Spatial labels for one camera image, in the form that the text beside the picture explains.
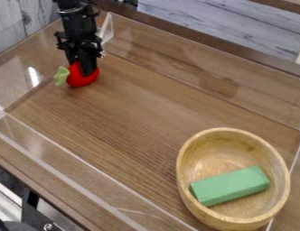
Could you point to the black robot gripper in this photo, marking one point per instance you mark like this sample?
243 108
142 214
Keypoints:
77 39

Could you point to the red plush strawberry green stem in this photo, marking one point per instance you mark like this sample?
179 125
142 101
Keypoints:
71 76

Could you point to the light wooden bowl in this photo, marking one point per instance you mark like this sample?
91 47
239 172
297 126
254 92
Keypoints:
219 150

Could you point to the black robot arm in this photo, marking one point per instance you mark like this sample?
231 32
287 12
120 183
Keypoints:
72 4

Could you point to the green rectangular block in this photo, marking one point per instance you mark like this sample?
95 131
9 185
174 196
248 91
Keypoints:
228 186

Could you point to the clear acrylic corner bracket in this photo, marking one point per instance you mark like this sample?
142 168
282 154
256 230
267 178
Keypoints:
105 29

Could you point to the clear acrylic table enclosure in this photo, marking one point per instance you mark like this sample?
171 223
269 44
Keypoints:
95 148

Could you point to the black metal table mount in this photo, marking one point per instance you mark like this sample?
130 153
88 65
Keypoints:
41 216

